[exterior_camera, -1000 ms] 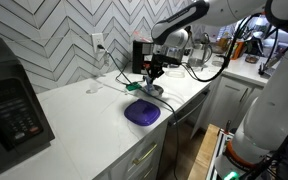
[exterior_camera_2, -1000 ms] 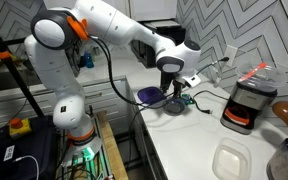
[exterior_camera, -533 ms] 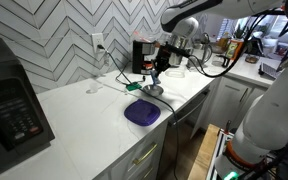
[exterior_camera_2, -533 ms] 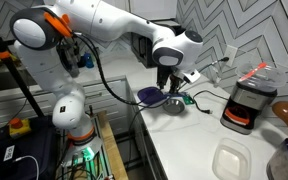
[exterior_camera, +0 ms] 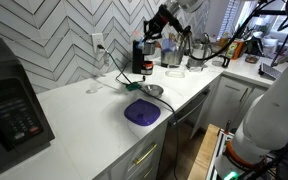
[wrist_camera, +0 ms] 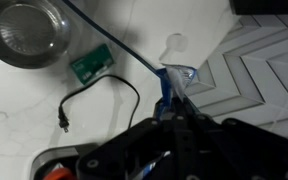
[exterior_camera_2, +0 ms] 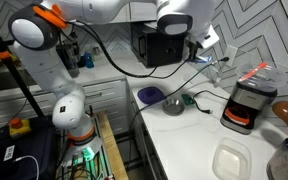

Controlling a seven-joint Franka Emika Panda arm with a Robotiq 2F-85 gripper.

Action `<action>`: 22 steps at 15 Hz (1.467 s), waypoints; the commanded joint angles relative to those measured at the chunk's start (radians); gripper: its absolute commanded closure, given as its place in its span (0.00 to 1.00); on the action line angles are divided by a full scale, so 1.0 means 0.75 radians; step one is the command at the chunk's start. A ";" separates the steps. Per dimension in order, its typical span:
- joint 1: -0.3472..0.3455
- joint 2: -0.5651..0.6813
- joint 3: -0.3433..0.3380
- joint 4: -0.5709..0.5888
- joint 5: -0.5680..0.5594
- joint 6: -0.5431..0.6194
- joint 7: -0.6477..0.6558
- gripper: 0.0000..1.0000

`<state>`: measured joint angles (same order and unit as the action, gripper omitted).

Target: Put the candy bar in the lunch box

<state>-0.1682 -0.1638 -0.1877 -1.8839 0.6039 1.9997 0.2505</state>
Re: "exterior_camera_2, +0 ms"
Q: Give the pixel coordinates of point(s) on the black silver coffee maker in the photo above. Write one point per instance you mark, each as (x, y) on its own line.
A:
(247, 106)

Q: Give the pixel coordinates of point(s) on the black equipment case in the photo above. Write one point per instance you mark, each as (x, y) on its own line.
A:
(20, 153)

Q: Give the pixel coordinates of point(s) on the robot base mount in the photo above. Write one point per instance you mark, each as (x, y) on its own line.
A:
(84, 158)

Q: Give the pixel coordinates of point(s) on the small green packet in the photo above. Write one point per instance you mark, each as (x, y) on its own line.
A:
(187, 99)

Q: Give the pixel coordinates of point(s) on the clear glass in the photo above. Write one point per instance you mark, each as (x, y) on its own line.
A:
(218, 74)

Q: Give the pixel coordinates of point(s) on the black tripod pole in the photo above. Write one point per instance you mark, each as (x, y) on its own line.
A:
(14, 71)

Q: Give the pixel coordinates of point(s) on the black microwave oven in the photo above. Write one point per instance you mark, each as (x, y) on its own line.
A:
(157, 46)

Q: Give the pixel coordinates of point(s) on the red orange utensil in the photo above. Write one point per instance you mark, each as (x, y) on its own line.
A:
(252, 71)

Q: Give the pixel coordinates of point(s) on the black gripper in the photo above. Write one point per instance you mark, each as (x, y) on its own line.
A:
(192, 47)

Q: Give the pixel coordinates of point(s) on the clear plastic lunch box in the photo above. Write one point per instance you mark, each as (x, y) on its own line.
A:
(232, 160)

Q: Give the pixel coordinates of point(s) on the black countertop appliance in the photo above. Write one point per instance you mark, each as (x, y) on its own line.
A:
(69, 56)

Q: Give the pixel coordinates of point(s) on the orange clamp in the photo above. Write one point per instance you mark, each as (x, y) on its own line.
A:
(3, 55)

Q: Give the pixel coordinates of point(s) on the small metal cup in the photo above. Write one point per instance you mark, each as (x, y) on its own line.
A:
(96, 50)

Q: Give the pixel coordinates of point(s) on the small metal bowl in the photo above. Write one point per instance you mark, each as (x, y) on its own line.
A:
(173, 106)

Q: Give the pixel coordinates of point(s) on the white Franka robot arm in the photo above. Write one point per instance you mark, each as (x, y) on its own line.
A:
(67, 66)

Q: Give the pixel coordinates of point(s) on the wooden plank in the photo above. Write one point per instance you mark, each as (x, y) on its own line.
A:
(112, 146)

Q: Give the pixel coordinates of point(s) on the white cabinet drawers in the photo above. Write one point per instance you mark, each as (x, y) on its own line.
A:
(104, 100)

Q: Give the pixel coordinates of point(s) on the clear plastic lidded container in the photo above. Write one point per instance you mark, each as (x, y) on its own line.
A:
(262, 76)

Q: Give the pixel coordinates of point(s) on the yellow emergency stop box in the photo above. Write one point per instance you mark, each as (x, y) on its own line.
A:
(19, 126)

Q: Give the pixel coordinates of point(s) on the blue white candy bar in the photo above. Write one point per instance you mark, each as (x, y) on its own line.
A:
(203, 60)

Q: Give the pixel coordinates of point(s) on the purple bowl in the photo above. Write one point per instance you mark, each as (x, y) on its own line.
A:
(151, 94)

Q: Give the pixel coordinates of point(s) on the white wall outlet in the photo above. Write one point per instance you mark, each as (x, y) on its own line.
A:
(231, 54)

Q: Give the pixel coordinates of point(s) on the blue bottle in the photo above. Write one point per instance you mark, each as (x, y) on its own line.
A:
(88, 60)

